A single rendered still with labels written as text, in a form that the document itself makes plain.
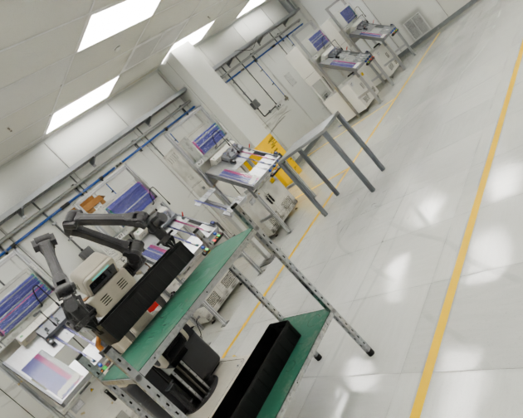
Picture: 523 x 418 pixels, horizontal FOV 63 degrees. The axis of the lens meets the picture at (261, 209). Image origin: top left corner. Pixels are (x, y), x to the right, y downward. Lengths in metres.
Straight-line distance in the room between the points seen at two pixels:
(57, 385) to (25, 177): 3.17
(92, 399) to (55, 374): 0.43
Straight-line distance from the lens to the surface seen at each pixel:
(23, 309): 4.32
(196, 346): 2.95
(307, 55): 8.23
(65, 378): 3.96
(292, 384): 2.09
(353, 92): 8.04
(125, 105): 7.24
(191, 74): 7.45
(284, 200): 5.71
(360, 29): 9.57
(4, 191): 6.21
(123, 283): 2.54
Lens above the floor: 1.36
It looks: 10 degrees down
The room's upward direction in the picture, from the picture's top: 42 degrees counter-clockwise
